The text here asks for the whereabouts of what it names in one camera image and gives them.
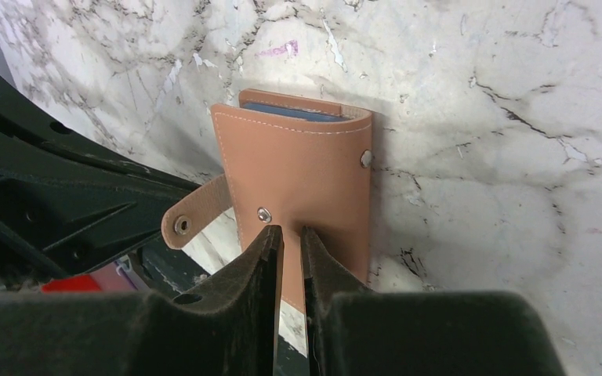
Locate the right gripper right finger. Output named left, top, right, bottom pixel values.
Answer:
left=301, top=227, right=564, bottom=375

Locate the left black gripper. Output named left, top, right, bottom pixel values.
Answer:
left=0, top=76, right=197, bottom=291

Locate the brown leather card holder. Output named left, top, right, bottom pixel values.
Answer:
left=161, top=89, right=374, bottom=312

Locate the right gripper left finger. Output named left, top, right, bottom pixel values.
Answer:
left=0, top=225, right=284, bottom=375

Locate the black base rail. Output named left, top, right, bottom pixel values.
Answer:
left=129, top=238, right=310, bottom=375

